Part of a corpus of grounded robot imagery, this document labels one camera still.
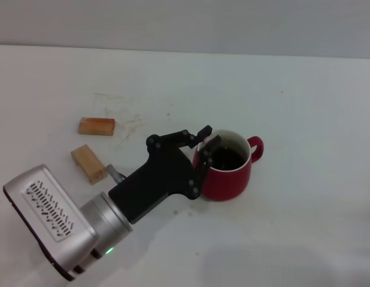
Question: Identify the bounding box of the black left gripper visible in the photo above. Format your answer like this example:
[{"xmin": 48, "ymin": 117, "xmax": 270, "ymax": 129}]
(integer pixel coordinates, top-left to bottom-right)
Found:
[{"xmin": 108, "ymin": 125, "xmax": 223, "ymax": 225}]

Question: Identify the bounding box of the plain wooden block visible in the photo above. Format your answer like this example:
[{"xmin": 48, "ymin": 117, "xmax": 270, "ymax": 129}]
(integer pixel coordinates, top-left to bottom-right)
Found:
[{"xmin": 70, "ymin": 144, "xmax": 108, "ymax": 185}]

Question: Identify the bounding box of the red ceramic cup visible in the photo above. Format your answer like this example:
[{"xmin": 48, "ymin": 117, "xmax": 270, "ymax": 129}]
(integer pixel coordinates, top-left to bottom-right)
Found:
[{"xmin": 190, "ymin": 129, "xmax": 265, "ymax": 201}]

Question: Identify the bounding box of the grey cable plug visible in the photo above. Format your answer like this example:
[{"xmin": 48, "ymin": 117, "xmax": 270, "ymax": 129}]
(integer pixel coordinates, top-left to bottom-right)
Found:
[{"xmin": 105, "ymin": 163, "xmax": 126, "ymax": 184}]

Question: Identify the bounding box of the wooden block with red stain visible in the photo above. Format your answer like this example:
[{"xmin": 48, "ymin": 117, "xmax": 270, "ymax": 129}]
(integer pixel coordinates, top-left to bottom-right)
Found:
[{"xmin": 78, "ymin": 117, "xmax": 116, "ymax": 137}]

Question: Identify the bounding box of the dark coffee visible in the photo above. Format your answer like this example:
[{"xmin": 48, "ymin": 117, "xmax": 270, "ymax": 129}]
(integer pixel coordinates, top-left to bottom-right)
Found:
[{"xmin": 213, "ymin": 145, "xmax": 248, "ymax": 171}]

